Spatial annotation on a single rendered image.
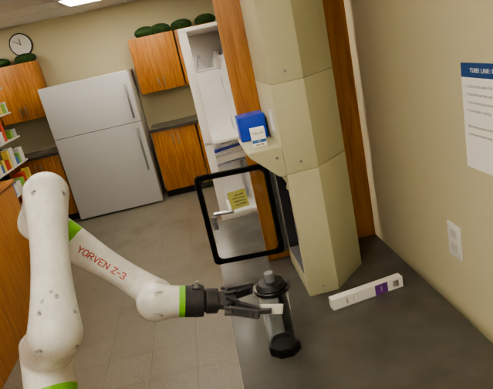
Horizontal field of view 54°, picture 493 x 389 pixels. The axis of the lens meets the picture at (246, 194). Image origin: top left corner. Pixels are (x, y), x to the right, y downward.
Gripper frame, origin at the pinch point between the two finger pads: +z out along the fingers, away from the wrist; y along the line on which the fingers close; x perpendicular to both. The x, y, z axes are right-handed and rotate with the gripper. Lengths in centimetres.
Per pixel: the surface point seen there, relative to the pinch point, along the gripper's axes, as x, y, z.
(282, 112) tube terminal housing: -53, 26, 5
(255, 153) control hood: -39.2, 26.1, -3.3
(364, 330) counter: 10.6, -1.9, 29.6
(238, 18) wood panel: -83, 63, -7
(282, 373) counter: 17.9, -11.2, 2.1
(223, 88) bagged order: -50, 164, -1
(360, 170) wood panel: -26, 62, 49
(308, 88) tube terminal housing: -61, 27, 13
